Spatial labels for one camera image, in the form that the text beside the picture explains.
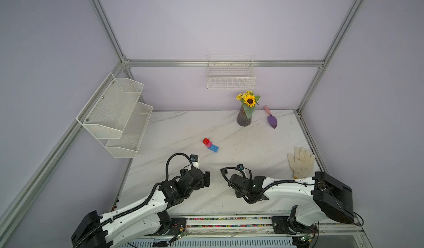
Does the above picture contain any blue long lego brick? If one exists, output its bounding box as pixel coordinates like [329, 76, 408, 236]
[208, 144, 219, 153]

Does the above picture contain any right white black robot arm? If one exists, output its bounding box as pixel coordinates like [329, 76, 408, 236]
[220, 167, 363, 227]

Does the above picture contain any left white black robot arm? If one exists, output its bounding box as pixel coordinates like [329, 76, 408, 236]
[71, 153, 210, 248]

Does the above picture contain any white work glove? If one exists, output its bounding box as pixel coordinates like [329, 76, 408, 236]
[287, 147, 316, 179]

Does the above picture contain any purple pink garden trowel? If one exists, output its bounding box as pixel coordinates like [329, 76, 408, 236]
[264, 105, 278, 129]

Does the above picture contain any sunflower bouquet in grey vase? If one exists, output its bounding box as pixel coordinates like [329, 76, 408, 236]
[236, 90, 261, 127]

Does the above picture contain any white mesh two-tier shelf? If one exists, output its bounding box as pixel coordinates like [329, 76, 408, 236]
[76, 73, 153, 158]

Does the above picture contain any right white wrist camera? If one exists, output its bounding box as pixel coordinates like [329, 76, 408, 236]
[236, 164, 245, 173]

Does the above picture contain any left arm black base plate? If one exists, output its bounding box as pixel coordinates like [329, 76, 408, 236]
[155, 217, 187, 236]

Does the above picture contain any aluminium front rail frame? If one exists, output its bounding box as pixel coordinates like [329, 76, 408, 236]
[89, 212, 365, 239]

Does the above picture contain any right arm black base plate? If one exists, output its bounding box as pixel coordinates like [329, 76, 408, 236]
[271, 216, 318, 235]

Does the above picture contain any white wire wall basket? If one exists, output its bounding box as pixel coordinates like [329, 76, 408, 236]
[206, 54, 256, 90]

